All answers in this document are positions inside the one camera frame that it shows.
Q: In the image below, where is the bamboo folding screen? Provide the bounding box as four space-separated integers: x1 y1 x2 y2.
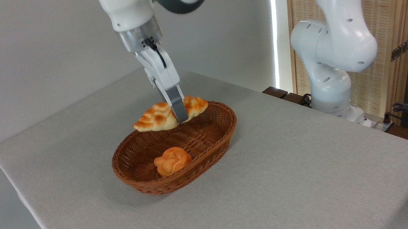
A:
285 0 408 130

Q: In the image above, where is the dark wooden side table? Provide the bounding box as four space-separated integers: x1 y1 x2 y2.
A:
261 82 314 113

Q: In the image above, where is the grey tablecloth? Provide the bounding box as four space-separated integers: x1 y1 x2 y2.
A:
0 41 408 229

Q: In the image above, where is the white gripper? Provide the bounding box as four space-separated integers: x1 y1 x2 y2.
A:
134 41 190 128

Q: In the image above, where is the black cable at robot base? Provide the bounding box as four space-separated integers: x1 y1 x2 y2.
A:
299 92 314 107

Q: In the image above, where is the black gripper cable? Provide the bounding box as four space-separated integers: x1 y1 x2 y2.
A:
143 37 167 71

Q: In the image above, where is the metal screen hinge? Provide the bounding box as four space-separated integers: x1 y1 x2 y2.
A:
388 37 408 62

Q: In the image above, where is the brown oval wicker basket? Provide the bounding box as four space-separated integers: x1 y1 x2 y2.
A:
106 98 244 200

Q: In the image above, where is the small round knotted bread bun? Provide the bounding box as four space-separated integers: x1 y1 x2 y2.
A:
152 145 194 178

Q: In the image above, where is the long braided bread loaf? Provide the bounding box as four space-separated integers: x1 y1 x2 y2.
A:
130 93 211 134

